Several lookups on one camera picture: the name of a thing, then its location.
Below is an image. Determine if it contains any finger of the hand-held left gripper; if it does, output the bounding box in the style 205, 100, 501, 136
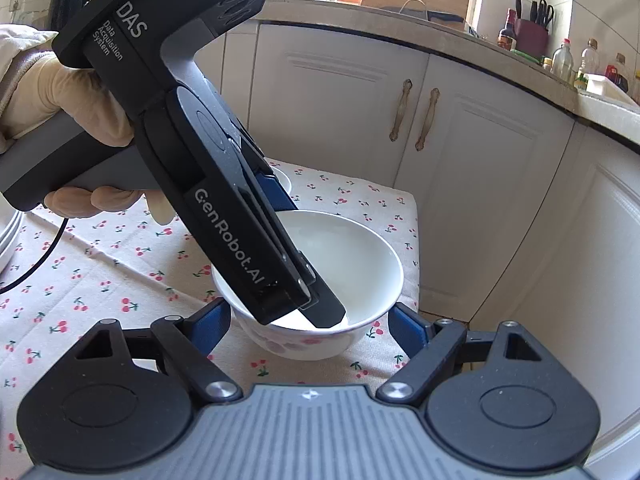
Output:
250, 157, 302, 216
295, 252, 347, 331

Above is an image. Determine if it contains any stone kitchen countertop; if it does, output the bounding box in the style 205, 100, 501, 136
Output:
257, 0, 640, 148

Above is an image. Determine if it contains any dark sauce bottle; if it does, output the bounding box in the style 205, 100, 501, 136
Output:
497, 8, 518, 52

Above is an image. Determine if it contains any cherry-print tablecloth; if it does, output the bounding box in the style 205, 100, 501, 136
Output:
0, 157, 421, 480

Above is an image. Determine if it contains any black cable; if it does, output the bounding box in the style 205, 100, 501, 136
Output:
0, 216, 71, 295

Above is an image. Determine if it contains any white cabinet door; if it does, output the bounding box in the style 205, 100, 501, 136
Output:
500, 122, 640, 441
197, 30, 261, 148
394, 54, 576, 333
255, 24, 431, 192

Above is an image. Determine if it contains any person's left hand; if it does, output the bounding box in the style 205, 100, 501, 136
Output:
0, 52, 177, 227

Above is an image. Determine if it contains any clear plastic bottle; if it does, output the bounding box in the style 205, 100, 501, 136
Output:
575, 38, 600, 89
551, 39, 574, 81

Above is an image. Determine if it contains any person's left forearm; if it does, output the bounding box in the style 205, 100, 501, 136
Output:
0, 22, 60, 126

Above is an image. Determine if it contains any white pink-flower bowl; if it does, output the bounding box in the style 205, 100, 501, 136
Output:
262, 164, 293, 196
211, 210, 405, 361

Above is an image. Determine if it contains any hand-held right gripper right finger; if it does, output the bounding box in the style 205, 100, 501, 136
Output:
376, 303, 545, 407

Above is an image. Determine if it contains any dark red bottle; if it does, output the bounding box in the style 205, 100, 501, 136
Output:
606, 53, 630, 94

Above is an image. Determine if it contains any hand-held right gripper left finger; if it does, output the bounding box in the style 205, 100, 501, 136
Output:
75, 297, 242, 406

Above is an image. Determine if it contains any bronze cabinet handle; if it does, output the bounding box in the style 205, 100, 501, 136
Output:
415, 87, 441, 152
390, 79, 413, 142

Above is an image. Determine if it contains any dark red knife holder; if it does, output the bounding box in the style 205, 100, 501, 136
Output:
514, 0, 556, 58

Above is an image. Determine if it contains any paper bag with handle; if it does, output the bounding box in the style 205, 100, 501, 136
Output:
397, 0, 468, 31

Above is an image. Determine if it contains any white box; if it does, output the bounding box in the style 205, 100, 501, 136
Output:
585, 74, 640, 107

